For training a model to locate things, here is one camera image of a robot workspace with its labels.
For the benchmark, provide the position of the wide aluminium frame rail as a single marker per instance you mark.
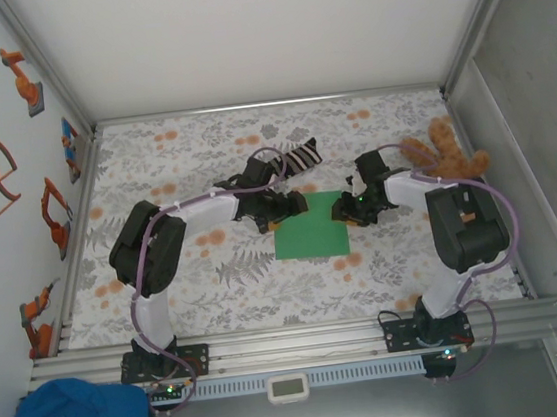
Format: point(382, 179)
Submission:
point(299, 347)

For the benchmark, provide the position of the green paper sheet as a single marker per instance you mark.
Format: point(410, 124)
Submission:
point(311, 230)

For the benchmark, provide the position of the thin aluminium frame rail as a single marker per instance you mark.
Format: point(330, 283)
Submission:
point(266, 104)

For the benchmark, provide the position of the floral patterned table mat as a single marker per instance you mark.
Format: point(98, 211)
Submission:
point(268, 295)

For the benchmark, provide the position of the aluminium frame side rail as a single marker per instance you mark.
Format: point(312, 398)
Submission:
point(69, 293)

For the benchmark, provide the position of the black and white striped sock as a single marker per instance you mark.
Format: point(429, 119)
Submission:
point(303, 158)

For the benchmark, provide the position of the brown plush teddy bear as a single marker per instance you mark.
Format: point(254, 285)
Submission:
point(448, 149)

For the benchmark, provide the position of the blue and orange sticker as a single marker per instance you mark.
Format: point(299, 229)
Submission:
point(70, 149)

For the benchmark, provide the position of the aluminium frame post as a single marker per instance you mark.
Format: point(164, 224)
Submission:
point(482, 9)
point(42, 59)

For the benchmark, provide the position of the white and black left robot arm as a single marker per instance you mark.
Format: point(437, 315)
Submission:
point(148, 253)

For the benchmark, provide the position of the white digital timer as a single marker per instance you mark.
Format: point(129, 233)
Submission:
point(288, 388)

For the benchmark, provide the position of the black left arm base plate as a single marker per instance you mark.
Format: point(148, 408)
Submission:
point(200, 358)

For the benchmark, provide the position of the small control board with LED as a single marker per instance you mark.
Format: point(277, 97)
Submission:
point(168, 392)
point(448, 351)

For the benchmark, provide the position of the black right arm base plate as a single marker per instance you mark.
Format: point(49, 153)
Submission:
point(399, 338)

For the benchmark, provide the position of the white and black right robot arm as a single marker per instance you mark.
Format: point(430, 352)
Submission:
point(467, 232)

